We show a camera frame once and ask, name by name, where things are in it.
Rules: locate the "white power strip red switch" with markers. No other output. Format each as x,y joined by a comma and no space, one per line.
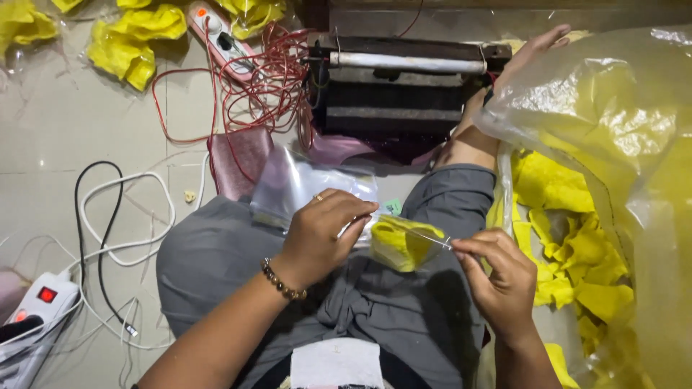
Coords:
38,313

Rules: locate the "pink white power strip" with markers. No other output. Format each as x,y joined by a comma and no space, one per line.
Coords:
216,38

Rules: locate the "person's white shirt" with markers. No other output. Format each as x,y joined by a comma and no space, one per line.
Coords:
336,364

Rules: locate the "heap of yellow cloths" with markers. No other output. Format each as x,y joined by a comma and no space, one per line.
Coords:
567,248

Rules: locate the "person's left hand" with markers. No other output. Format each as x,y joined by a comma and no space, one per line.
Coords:
313,243

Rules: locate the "pink plastic bag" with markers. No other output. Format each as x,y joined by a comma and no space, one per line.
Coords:
240,162

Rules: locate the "stack of clear plastic bags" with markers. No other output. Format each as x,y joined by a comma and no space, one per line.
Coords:
292,186

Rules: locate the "black adapter plug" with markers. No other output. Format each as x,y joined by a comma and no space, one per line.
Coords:
19,328

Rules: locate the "person's bare foot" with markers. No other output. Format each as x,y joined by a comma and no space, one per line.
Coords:
476,135

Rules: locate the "pink plastic sheet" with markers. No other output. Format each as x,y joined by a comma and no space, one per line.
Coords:
340,151

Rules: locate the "clear bag with yellow cloth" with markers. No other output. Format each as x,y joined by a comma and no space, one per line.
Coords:
403,246

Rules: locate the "small green paper label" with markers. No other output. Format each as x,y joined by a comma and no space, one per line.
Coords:
393,207

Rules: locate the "large clear plastic sack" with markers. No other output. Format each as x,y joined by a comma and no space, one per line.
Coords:
621,124

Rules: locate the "packed yellow cloth packet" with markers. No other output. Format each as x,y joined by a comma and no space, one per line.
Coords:
133,2
254,16
130,46
21,24
66,4

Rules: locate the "black heat sealer machine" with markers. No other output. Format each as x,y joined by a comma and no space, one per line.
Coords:
394,92

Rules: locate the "person's right hand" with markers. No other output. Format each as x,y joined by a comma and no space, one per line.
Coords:
505,286

